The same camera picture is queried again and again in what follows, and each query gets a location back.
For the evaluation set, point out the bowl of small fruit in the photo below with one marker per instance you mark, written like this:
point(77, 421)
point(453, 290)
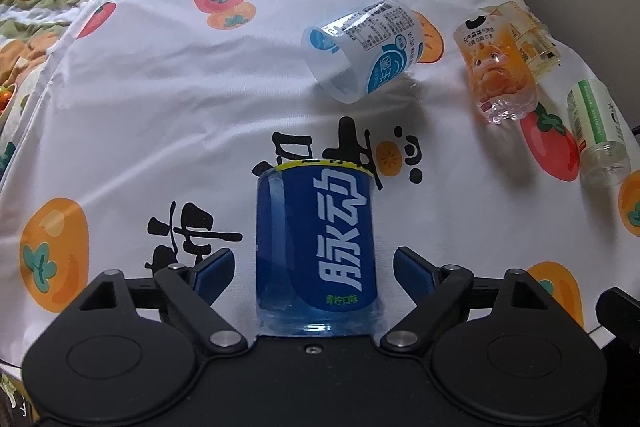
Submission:
point(6, 102)

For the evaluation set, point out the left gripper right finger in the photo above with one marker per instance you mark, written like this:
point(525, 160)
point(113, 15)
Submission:
point(503, 349)

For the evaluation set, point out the blue label bottle cup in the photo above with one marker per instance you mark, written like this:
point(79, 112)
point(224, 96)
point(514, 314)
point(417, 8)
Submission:
point(315, 257)

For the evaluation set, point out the white fruit print cloth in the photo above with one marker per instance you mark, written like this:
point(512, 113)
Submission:
point(140, 143)

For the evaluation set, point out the orange cartoon label cup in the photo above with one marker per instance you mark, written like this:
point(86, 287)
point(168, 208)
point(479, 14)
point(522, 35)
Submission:
point(500, 83)

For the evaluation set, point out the green white C100 cup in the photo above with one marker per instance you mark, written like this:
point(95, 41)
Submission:
point(603, 157)

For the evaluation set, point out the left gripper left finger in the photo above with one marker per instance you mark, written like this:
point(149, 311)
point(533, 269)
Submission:
point(126, 350)

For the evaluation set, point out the white blue label cup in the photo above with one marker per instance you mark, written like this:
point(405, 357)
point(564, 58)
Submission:
point(358, 53)

